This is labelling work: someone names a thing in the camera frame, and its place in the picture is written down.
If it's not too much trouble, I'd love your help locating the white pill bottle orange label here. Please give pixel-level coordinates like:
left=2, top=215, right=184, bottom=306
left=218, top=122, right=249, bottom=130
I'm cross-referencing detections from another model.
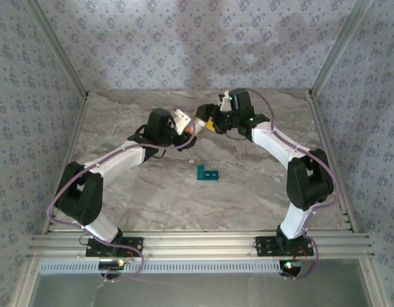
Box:
left=183, top=121, right=201, bottom=135

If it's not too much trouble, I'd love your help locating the teal weekly pill organizer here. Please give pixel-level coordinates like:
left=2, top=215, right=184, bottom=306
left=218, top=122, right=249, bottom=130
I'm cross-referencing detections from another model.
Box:
left=196, top=164, right=220, bottom=182

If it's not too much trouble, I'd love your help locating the left controller board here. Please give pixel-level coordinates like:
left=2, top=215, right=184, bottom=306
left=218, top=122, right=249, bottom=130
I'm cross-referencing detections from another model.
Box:
left=98, top=259, right=126, bottom=271

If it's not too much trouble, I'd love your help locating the controller board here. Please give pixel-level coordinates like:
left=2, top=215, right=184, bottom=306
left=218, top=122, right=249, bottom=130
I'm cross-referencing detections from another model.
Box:
left=98, top=259, right=126, bottom=271
left=280, top=260, right=303, bottom=276

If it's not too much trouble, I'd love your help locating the right controller board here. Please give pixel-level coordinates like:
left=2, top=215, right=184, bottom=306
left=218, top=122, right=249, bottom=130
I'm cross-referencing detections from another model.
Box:
left=280, top=260, right=303, bottom=276

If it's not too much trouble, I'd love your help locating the aluminium side rail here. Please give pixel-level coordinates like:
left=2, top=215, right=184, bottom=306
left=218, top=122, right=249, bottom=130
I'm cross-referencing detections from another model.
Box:
left=42, top=92, right=91, bottom=236
left=307, top=91, right=359, bottom=233

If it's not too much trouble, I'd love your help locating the aluminium frame beam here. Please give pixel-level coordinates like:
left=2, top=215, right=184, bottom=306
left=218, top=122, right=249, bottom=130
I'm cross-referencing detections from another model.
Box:
left=26, top=230, right=375, bottom=260

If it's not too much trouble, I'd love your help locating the aluminium corner post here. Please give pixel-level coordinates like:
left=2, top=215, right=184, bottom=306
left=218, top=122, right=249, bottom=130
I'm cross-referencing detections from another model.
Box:
left=24, top=0, right=91, bottom=98
left=308, top=0, right=375, bottom=97

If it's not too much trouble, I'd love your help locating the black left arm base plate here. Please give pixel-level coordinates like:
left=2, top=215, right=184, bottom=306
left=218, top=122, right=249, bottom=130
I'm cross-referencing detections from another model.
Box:
left=85, top=236, right=144, bottom=258

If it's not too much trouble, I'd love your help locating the grey slotted cable duct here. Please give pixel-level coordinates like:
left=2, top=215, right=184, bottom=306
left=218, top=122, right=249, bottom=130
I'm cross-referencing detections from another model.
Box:
left=38, top=259, right=301, bottom=275

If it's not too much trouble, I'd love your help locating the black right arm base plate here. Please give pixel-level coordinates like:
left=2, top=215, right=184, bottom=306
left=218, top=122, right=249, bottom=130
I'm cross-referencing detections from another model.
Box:
left=255, top=235, right=315, bottom=257

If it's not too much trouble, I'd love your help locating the aluminium frame leg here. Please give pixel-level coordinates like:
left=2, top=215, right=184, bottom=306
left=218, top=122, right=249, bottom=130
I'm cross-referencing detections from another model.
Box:
left=8, top=258, right=41, bottom=307
left=358, top=255, right=388, bottom=307

